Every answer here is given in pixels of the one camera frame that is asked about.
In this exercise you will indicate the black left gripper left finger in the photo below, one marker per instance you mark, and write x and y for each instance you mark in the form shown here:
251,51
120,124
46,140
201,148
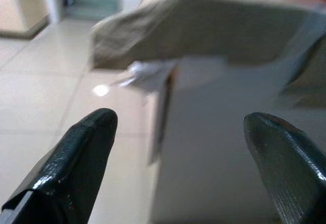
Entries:
68,173

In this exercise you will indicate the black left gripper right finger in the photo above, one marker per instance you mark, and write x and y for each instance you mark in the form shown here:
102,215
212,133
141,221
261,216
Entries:
290,168

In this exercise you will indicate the white side panel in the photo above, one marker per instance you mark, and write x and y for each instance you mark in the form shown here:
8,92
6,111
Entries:
208,137

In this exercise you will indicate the beige woven placemat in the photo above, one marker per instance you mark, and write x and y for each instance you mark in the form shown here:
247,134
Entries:
203,25

